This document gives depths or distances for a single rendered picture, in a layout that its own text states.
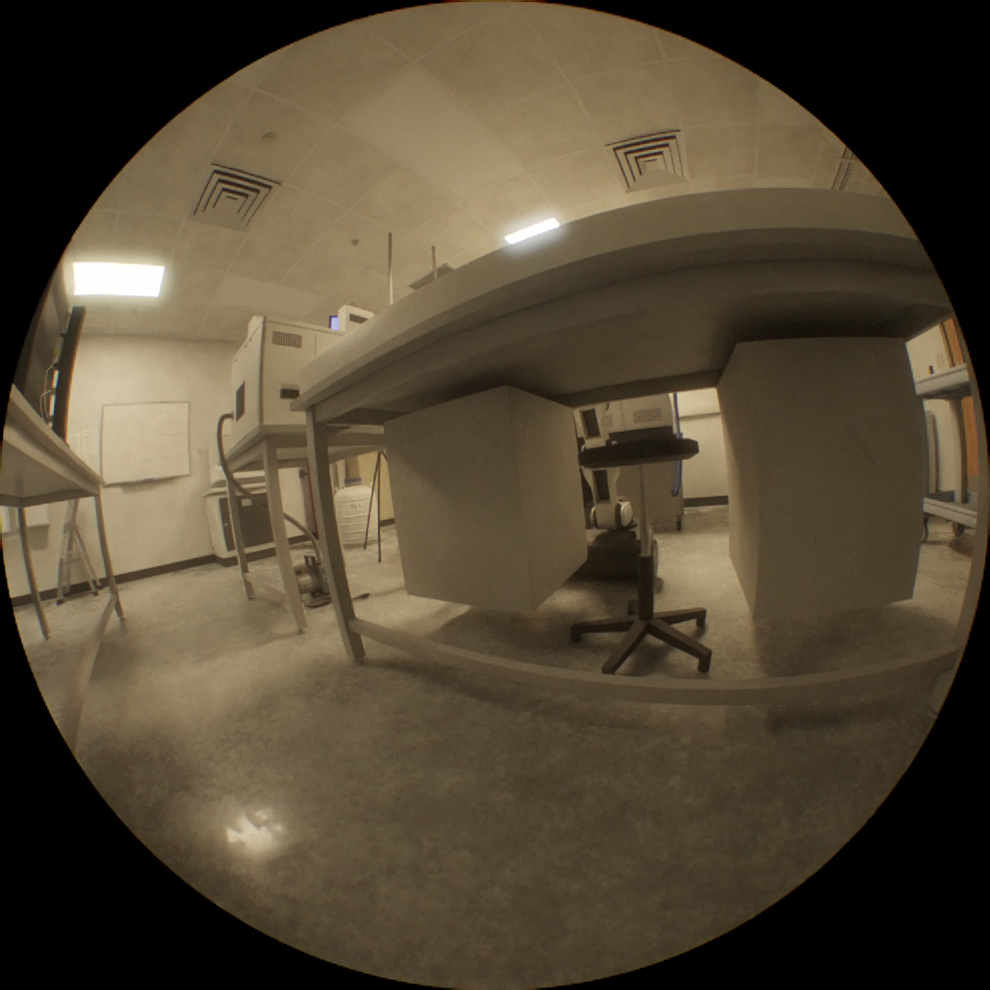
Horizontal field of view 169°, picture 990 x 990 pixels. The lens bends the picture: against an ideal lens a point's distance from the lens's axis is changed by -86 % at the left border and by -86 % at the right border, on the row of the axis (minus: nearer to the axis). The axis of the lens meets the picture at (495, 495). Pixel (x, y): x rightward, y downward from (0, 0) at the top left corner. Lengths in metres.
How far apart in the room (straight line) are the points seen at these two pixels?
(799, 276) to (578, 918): 0.97
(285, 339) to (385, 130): 1.54
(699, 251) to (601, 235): 0.16
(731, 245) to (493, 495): 0.78
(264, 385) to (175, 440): 3.03
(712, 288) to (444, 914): 0.99
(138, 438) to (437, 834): 4.39
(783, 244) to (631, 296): 0.27
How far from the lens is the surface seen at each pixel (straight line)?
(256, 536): 3.92
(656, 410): 2.69
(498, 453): 0.89
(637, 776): 0.73
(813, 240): 0.62
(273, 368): 1.63
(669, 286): 0.58
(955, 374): 2.05
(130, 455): 4.49
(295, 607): 1.56
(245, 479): 3.95
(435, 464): 1.02
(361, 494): 3.55
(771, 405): 0.80
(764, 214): 0.64
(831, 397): 0.86
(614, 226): 0.61
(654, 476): 2.61
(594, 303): 0.58
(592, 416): 1.74
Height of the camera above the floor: 0.58
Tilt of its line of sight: 4 degrees down
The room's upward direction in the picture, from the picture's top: 7 degrees counter-clockwise
